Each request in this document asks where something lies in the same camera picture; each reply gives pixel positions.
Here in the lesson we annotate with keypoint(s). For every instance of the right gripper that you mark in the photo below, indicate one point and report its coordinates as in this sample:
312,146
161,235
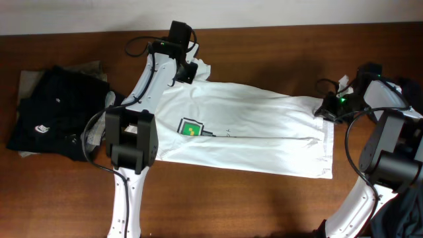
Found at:
326,108

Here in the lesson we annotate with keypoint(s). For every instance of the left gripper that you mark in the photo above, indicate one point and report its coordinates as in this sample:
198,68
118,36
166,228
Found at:
188,76

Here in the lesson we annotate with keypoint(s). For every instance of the white robot print t-shirt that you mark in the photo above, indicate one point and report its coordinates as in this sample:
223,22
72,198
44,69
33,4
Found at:
235,126

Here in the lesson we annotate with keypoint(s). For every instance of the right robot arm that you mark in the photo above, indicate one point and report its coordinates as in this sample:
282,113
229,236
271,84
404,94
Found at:
391,161

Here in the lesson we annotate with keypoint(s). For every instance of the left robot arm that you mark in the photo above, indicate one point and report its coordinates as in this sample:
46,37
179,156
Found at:
131,132

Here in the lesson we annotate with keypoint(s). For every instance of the grey patterned folded garment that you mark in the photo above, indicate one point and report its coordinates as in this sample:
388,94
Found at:
93,136

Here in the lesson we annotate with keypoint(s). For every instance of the dark Nike t-shirt pile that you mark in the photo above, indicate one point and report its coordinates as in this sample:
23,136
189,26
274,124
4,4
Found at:
402,216

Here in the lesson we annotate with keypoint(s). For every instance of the black Nike folded garment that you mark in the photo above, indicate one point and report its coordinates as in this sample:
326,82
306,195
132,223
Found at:
53,117

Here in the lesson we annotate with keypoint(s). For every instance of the beige folded garment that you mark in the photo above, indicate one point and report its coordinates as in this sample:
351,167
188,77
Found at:
29,79

